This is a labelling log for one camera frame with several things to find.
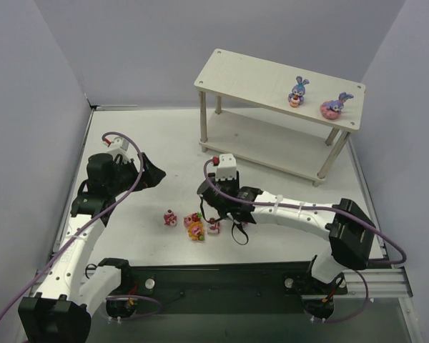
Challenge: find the purple bunny holding cupcake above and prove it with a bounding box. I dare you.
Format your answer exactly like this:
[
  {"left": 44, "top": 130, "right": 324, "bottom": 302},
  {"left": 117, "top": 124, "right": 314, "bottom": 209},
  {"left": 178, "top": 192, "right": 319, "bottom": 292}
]
[{"left": 287, "top": 76, "right": 310, "bottom": 108}]

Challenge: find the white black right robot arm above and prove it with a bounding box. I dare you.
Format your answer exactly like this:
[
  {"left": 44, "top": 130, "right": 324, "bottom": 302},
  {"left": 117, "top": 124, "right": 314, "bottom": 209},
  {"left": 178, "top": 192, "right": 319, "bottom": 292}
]
[{"left": 197, "top": 173, "right": 374, "bottom": 284}]

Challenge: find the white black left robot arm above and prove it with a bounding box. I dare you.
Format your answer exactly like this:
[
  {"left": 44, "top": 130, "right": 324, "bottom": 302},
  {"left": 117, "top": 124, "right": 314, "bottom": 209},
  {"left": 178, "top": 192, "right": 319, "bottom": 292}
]
[{"left": 18, "top": 153, "right": 166, "bottom": 342}]

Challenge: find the light wooden two-tier shelf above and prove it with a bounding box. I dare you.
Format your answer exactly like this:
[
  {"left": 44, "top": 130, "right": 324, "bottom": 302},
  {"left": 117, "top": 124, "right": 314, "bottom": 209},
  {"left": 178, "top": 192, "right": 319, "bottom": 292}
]
[{"left": 194, "top": 49, "right": 366, "bottom": 187}]

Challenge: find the white strawberry cake slice toy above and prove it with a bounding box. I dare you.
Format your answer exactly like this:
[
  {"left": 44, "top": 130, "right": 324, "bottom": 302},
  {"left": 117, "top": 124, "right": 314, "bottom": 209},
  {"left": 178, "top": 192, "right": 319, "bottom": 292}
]
[{"left": 207, "top": 217, "right": 220, "bottom": 235}]

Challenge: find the pink strawberry cake toy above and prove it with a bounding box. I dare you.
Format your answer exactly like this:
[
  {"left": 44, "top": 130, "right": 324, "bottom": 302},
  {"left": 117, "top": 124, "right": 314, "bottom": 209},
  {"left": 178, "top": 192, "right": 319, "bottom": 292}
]
[{"left": 184, "top": 212, "right": 202, "bottom": 228}]

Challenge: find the pink bear yellow flower toy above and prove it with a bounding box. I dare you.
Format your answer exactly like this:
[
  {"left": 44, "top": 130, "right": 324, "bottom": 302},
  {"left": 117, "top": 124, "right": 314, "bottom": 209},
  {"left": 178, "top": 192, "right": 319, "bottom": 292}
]
[{"left": 187, "top": 222, "right": 205, "bottom": 242}]

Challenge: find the pink bear strawberry toy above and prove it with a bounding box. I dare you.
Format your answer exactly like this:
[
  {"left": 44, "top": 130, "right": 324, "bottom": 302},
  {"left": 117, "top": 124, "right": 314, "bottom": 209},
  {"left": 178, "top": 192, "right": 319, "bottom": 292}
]
[{"left": 164, "top": 209, "right": 177, "bottom": 227}]

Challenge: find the purple bunny on pink donut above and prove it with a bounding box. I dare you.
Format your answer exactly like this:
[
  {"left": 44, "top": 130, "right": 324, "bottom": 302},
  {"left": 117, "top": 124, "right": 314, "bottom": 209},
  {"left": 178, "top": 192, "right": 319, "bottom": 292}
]
[{"left": 320, "top": 92, "right": 354, "bottom": 120}]

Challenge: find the black wrist strap loop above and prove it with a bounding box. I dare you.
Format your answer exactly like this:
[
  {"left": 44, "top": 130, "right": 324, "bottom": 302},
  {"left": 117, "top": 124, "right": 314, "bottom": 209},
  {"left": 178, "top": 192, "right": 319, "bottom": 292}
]
[{"left": 231, "top": 221, "right": 249, "bottom": 246}]

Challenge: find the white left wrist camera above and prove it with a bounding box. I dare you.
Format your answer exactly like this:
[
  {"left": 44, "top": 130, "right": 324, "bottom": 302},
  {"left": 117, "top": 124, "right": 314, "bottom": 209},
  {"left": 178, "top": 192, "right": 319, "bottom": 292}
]
[{"left": 103, "top": 136, "right": 130, "bottom": 161}]

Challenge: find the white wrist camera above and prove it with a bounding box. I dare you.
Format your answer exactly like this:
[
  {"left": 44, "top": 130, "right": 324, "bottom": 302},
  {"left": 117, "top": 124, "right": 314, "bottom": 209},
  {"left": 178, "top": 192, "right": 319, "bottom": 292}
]
[
  {"left": 103, "top": 136, "right": 130, "bottom": 161},
  {"left": 212, "top": 154, "right": 237, "bottom": 182}
]

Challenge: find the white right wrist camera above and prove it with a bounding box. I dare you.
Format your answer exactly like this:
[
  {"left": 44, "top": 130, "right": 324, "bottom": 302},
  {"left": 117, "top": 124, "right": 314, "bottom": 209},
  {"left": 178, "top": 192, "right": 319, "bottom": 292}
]
[{"left": 212, "top": 154, "right": 237, "bottom": 182}]

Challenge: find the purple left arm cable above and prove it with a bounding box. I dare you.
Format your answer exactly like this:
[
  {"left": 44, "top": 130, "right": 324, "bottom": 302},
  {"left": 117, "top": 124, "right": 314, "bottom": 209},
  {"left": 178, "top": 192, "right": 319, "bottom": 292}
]
[{"left": 0, "top": 131, "right": 144, "bottom": 343}]

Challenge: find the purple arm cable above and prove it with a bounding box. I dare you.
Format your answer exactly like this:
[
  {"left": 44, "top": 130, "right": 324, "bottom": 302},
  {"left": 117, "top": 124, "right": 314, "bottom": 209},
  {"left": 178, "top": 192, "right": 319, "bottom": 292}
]
[
  {"left": 0, "top": 131, "right": 144, "bottom": 343},
  {"left": 203, "top": 159, "right": 407, "bottom": 266}
]

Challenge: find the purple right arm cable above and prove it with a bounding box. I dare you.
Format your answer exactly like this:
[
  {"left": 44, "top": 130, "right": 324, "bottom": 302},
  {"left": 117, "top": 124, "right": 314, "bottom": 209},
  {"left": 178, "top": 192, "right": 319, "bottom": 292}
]
[{"left": 203, "top": 159, "right": 407, "bottom": 266}]

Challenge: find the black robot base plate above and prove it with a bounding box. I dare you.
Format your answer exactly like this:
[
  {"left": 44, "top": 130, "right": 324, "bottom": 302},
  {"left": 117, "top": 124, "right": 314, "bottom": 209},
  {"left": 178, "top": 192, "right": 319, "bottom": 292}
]
[{"left": 101, "top": 262, "right": 347, "bottom": 320}]

